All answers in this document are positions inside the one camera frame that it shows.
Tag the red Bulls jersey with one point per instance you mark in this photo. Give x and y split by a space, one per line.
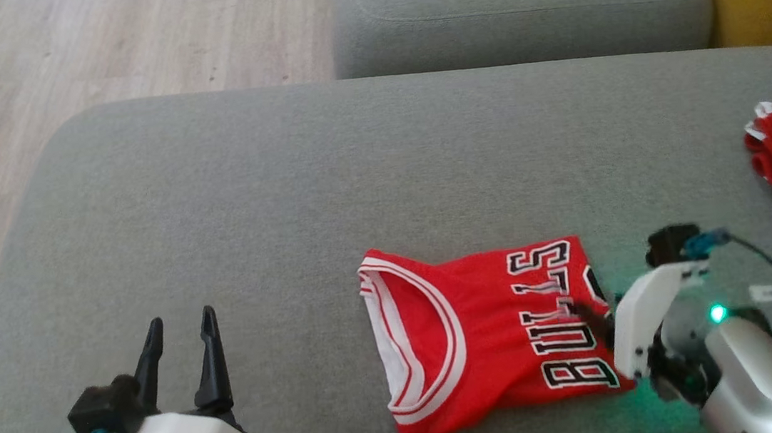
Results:
492 334

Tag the large grey sofa seat cushion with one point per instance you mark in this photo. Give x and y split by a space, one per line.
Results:
284 205

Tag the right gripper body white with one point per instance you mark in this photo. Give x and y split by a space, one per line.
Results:
643 311

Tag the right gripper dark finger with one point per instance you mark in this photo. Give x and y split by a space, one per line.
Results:
602 323

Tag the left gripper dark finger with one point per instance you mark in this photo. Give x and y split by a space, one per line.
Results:
213 364
150 363

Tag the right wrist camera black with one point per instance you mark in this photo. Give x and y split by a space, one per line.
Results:
669 244

